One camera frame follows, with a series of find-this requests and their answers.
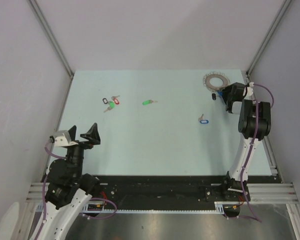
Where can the front aluminium crossbar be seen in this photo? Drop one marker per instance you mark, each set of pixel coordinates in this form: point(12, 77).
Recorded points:
point(260, 193)

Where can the key with blue tag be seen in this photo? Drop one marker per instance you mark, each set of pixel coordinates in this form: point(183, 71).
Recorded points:
point(203, 121)

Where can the key with black tag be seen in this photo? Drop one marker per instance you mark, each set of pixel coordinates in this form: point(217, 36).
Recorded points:
point(105, 101)

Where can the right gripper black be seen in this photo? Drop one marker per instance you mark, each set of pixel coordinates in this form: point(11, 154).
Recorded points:
point(225, 92)

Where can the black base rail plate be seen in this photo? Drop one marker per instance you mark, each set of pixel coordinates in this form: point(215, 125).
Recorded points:
point(167, 192)

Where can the right aluminium side rail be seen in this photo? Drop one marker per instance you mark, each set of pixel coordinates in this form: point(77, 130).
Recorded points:
point(266, 142)

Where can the key with red tag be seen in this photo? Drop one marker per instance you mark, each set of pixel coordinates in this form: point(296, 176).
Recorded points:
point(115, 99)

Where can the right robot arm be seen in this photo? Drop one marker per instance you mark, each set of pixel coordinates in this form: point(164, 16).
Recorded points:
point(254, 125)

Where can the right aluminium frame post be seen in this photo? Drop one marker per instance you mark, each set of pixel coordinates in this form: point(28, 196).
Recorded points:
point(269, 35)

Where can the metal disc with keyrings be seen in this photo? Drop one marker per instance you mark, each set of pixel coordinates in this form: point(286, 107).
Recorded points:
point(214, 81)

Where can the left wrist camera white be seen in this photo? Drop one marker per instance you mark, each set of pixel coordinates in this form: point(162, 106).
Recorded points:
point(62, 139)

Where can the key with green tag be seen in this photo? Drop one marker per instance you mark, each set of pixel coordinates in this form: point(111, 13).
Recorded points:
point(147, 102)

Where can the left aluminium frame post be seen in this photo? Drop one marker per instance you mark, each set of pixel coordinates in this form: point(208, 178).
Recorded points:
point(47, 30)

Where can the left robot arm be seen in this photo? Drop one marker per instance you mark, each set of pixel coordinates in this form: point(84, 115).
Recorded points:
point(66, 189)

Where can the white slotted cable duct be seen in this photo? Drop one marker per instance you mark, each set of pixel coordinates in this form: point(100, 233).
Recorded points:
point(92, 209)

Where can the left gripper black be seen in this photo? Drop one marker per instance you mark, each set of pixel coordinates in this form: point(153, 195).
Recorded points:
point(92, 135)

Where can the key with light-green tag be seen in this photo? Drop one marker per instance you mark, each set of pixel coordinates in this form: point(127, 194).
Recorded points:
point(111, 105)

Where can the aluminium frame post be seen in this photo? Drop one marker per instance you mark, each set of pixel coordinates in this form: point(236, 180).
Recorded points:
point(47, 30)
point(269, 35)

